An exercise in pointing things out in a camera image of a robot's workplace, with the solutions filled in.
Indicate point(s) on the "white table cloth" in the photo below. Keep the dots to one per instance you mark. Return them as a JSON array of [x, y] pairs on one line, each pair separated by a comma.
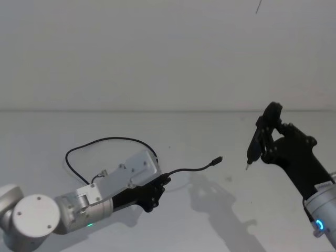
[[168, 225]]

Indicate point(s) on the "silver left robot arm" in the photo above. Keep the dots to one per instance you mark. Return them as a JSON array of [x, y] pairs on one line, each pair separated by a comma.
[[36, 216]]

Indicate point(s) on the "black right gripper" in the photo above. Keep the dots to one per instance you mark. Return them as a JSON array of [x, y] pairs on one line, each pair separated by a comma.
[[299, 162]]

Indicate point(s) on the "black pen-shaped power tool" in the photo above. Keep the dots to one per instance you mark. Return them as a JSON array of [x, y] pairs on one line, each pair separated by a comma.
[[271, 114]]

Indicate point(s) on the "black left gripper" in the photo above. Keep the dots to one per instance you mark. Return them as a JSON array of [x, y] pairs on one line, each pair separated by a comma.
[[134, 195]]

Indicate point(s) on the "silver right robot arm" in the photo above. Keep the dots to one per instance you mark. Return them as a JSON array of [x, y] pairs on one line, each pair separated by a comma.
[[321, 210]]

